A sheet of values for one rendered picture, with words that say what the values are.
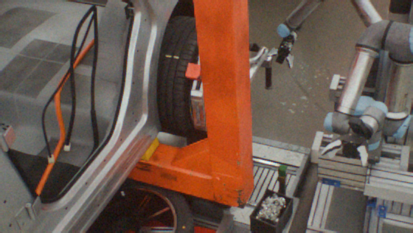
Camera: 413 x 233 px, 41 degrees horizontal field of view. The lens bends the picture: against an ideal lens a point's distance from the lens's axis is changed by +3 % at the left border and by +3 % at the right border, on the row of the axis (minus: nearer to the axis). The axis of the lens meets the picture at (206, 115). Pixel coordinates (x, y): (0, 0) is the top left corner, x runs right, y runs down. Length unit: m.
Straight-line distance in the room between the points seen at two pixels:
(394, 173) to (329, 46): 2.32
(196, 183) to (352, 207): 0.94
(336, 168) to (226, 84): 0.80
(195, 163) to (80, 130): 0.60
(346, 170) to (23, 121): 1.64
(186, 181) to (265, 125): 1.35
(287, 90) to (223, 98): 2.06
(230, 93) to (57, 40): 1.27
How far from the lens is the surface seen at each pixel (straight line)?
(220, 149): 2.50
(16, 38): 3.31
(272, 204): 2.70
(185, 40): 2.78
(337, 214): 3.17
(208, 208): 3.19
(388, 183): 2.64
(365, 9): 3.02
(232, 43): 2.11
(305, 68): 4.56
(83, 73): 2.90
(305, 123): 4.01
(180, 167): 2.74
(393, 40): 2.26
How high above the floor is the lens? 2.62
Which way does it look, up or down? 40 degrees down
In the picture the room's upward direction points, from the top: 6 degrees counter-clockwise
